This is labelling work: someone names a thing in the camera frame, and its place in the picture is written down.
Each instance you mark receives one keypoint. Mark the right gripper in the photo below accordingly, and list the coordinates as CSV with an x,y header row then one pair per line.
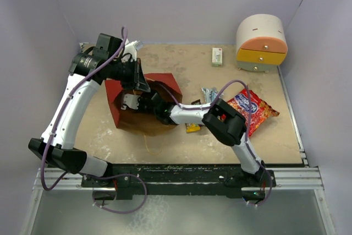
x,y
140,103

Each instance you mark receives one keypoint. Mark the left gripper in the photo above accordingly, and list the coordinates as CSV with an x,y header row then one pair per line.
x,y
138,81

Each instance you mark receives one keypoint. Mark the red paper bag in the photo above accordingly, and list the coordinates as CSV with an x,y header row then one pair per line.
x,y
144,113

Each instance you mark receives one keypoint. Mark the yellow candy packet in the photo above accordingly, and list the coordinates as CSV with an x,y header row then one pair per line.
x,y
192,127

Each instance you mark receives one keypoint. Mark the brown chocolate snack packet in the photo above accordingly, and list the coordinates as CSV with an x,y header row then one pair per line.
x,y
196,102

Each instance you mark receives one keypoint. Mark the white blue snack packet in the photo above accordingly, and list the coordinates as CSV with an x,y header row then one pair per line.
x,y
209,94

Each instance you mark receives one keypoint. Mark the large red snack bag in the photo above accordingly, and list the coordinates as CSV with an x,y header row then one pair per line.
x,y
253,108

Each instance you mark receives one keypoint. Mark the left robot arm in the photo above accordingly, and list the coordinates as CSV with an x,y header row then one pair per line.
x,y
111,58

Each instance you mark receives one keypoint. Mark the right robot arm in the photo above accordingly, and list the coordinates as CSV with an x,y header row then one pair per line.
x,y
225,123

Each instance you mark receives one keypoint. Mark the small white box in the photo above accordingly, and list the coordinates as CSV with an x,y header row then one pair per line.
x,y
217,57

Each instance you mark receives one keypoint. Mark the round pastel drawer cabinet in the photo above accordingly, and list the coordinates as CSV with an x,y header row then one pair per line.
x,y
260,43

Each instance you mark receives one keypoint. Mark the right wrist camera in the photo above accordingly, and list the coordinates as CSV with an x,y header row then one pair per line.
x,y
130,101

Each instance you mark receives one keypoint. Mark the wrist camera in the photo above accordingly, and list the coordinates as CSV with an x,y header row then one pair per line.
x,y
130,101
130,51

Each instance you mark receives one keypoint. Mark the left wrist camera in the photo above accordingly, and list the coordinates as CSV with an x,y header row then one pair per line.
x,y
130,51

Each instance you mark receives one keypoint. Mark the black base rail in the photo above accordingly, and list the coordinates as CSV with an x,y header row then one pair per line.
x,y
182,179

